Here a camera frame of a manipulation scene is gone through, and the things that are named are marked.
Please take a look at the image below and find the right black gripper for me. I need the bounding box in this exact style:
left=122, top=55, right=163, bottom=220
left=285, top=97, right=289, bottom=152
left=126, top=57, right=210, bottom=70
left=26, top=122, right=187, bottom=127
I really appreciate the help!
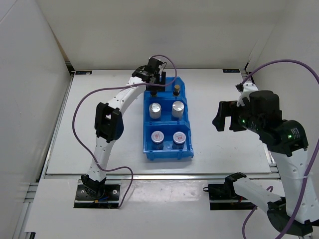
left=212, top=101, right=264, bottom=134

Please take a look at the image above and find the silver-lid blue-label jar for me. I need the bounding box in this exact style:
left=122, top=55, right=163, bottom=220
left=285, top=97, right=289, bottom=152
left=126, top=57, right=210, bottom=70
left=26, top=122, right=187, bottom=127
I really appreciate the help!
left=149, top=103, right=161, bottom=121
left=171, top=101, right=185, bottom=120

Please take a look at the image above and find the white-lid spice jar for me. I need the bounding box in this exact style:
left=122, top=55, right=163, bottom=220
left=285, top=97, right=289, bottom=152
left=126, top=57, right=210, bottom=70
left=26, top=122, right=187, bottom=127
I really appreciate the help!
left=151, top=130, right=164, bottom=150
left=172, top=131, right=186, bottom=150

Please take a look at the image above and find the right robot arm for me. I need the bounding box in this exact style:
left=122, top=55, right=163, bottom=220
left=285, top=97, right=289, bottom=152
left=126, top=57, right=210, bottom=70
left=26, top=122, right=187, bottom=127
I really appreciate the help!
left=212, top=90, right=319, bottom=237

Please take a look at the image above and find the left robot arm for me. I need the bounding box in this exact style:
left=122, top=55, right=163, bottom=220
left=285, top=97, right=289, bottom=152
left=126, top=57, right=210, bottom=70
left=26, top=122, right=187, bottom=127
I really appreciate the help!
left=81, top=57, right=165, bottom=200

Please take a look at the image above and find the blue bin near compartment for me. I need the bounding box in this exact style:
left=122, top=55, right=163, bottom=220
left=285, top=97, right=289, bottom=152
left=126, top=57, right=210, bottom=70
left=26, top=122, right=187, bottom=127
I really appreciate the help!
left=143, top=121, right=194, bottom=160

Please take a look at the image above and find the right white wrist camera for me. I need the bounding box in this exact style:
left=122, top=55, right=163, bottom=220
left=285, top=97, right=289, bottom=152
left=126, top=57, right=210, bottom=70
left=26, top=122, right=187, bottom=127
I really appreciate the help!
left=237, top=82, right=259, bottom=107

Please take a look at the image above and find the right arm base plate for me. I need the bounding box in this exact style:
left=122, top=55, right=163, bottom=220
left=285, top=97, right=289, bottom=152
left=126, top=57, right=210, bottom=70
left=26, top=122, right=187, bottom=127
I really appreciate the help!
left=203, top=184, right=255, bottom=211

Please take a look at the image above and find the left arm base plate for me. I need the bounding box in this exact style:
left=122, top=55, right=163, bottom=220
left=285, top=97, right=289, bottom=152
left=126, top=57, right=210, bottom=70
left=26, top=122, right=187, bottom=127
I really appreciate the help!
left=73, top=180, right=121, bottom=209

